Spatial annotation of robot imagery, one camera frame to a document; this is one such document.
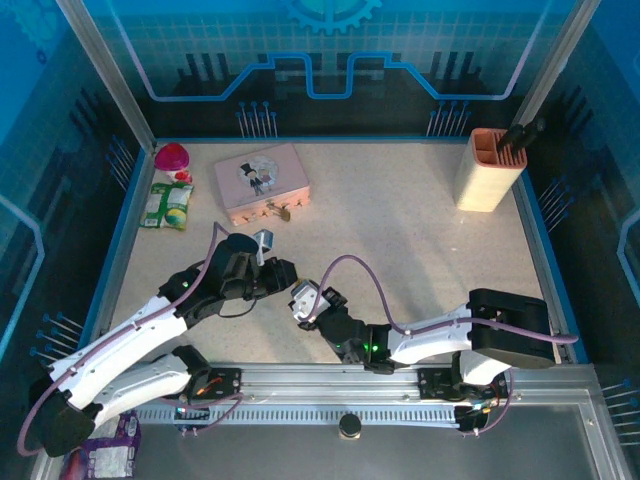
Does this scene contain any beige knife block orange top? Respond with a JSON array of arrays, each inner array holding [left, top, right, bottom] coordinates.
[[453, 127, 529, 213]]

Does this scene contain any white slotted cable duct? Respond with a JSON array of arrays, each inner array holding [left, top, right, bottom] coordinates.
[[135, 405, 464, 430]]

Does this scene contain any black round knob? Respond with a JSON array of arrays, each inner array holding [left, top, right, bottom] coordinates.
[[337, 413, 362, 441]]

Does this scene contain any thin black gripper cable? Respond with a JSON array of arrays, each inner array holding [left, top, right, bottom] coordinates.
[[218, 293, 262, 320]]

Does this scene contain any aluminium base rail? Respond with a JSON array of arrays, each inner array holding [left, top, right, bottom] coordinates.
[[199, 362, 595, 407]]

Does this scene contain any aluminium frame post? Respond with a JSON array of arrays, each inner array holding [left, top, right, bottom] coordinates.
[[54, 0, 159, 152], [514, 0, 599, 132]]

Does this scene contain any purple snack bag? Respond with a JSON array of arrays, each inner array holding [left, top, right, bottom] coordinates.
[[62, 410, 142, 480]]

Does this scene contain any magenta topped toy bottle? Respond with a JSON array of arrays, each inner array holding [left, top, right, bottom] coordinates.
[[153, 142, 194, 185]]

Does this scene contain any pink tin box couple print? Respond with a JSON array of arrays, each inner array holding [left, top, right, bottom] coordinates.
[[213, 143, 312, 228]]

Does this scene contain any green snack bag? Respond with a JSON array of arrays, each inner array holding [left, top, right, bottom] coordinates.
[[138, 181, 195, 232]]

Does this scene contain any black knife handle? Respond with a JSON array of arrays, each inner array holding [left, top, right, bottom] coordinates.
[[520, 117, 547, 150], [495, 123, 527, 153]]

